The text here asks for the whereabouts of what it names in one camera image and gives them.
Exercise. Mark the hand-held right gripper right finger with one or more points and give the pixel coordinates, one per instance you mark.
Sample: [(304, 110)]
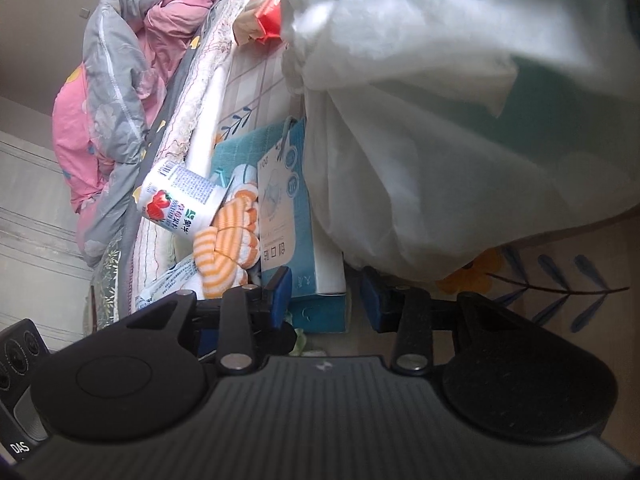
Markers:
[(372, 300)]

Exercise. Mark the white strawberry drink carton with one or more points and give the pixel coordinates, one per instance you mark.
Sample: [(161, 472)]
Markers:
[(175, 195)]

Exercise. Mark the red and white packet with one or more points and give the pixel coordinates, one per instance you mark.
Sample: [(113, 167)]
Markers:
[(267, 10)]

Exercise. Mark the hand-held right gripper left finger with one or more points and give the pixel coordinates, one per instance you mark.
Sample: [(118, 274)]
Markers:
[(280, 290)]

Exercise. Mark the plaid floral bed sheet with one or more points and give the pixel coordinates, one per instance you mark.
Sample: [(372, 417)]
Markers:
[(255, 80)]

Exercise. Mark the white plastic bag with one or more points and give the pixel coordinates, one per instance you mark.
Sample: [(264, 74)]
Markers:
[(425, 135)]

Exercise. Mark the blue and white box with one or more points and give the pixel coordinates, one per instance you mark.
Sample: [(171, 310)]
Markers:
[(300, 260)]

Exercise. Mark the orange striped towel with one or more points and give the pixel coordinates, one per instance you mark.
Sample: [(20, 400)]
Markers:
[(225, 245)]

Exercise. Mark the white and blue packet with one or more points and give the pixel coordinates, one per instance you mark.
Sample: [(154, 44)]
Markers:
[(167, 280)]

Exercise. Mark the pink and grey quilt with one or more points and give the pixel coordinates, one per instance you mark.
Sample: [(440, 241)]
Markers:
[(100, 85)]

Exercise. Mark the grey floral bed sheet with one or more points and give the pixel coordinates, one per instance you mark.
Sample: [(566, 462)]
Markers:
[(167, 105)]

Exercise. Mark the white wardrobe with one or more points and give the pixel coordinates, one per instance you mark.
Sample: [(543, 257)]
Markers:
[(35, 210)]

